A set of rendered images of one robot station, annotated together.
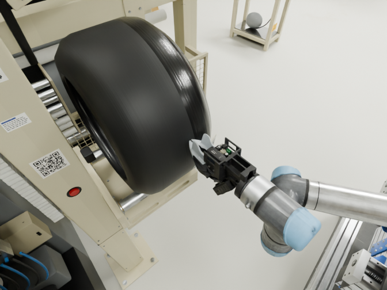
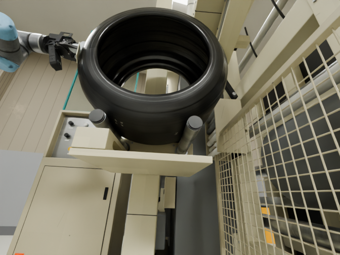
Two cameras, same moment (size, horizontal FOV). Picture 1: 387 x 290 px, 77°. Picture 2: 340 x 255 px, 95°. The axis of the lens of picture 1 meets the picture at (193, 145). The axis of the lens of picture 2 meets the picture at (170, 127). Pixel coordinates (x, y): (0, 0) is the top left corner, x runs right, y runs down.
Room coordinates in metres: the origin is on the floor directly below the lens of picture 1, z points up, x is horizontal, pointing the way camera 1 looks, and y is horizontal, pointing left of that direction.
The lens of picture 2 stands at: (0.99, -0.18, 0.71)
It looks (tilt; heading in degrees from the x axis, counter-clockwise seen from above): 23 degrees up; 128
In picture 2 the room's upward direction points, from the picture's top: 3 degrees clockwise
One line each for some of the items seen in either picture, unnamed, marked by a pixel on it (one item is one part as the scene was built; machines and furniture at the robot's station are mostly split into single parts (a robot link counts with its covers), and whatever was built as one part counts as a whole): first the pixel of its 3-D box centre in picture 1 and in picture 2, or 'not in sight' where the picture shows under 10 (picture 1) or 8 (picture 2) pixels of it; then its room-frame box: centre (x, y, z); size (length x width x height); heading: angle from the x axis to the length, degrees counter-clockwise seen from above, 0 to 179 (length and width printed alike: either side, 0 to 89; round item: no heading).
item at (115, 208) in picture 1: (99, 184); (152, 151); (0.47, 0.37, 0.90); 0.40 x 0.03 x 0.10; 39
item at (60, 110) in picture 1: (38, 110); (222, 130); (0.74, 0.65, 1.05); 0.20 x 0.15 x 0.30; 129
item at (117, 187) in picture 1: (142, 173); (147, 165); (0.58, 0.24, 0.80); 0.37 x 0.36 x 0.02; 39
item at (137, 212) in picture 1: (158, 190); (110, 153); (0.48, 0.15, 0.83); 0.36 x 0.09 x 0.06; 129
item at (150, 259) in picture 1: (131, 257); not in sight; (0.41, 0.42, 0.01); 0.27 x 0.27 x 0.02; 39
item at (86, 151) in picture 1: (88, 155); not in sight; (0.57, 0.42, 0.97); 0.05 x 0.04 x 0.05; 39
